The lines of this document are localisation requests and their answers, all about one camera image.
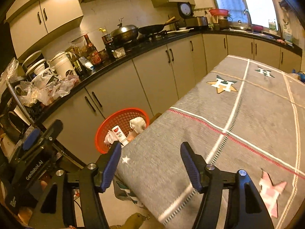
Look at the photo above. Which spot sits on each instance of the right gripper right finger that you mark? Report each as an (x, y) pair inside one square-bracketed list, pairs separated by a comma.
[(245, 207)]

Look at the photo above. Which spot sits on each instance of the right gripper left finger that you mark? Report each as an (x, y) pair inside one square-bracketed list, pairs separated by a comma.
[(56, 207)]

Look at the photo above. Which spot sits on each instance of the small white bottle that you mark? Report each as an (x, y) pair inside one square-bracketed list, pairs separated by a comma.
[(120, 135)]

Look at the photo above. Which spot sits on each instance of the white tissue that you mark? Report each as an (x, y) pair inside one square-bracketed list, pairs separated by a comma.
[(138, 124)]

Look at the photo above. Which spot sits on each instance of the lower kitchen cabinets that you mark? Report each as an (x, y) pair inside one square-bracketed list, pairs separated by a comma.
[(149, 82)]

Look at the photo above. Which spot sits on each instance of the round kitchen scale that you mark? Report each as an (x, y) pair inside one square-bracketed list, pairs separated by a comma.
[(185, 10)]

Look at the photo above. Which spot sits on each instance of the red plastic basket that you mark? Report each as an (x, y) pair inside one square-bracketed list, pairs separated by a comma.
[(120, 118)]

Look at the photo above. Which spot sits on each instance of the pile of plastic bags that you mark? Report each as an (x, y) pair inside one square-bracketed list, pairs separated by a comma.
[(45, 90)]

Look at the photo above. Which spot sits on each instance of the grey star tablecloth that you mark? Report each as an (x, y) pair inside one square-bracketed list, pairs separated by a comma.
[(242, 115)]

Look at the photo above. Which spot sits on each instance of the white electric kettle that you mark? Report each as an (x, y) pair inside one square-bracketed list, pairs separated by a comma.
[(62, 64)]

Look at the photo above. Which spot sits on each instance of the black countertop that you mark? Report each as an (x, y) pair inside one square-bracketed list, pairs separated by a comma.
[(212, 45)]

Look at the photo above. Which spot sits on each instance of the brown sauce bottle red label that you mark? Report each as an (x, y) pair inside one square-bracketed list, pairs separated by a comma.
[(92, 52)]

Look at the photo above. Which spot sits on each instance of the steel pot with lid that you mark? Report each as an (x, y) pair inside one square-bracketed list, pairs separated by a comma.
[(124, 33)]

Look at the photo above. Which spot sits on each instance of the green detergent jug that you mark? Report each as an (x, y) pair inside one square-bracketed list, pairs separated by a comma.
[(272, 27)]

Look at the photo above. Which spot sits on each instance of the red colander bowl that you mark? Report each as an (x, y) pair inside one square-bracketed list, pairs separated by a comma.
[(219, 12)]

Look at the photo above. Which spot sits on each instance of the sink faucet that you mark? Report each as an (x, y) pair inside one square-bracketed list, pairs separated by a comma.
[(247, 14)]

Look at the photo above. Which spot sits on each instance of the upper wall cabinets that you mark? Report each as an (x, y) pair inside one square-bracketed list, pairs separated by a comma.
[(34, 23)]

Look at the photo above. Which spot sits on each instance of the black wok with handle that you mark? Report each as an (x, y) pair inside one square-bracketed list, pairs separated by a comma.
[(152, 29)]

